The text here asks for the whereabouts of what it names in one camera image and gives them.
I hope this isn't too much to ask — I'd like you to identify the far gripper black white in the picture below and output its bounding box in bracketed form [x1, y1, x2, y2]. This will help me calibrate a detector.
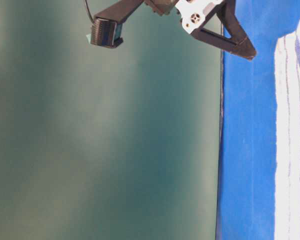
[144, 0, 257, 61]

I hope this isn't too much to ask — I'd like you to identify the white blue-striped towel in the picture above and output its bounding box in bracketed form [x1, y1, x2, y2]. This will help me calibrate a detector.
[274, 20, 300, 240]

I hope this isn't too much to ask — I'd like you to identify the blue table cloth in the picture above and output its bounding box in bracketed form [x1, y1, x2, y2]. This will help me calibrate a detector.
[216, 0, 300, 240]

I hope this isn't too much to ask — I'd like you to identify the far black camera cable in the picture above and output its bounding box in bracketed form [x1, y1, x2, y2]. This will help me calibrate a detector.
[83, 0, 96, 25]

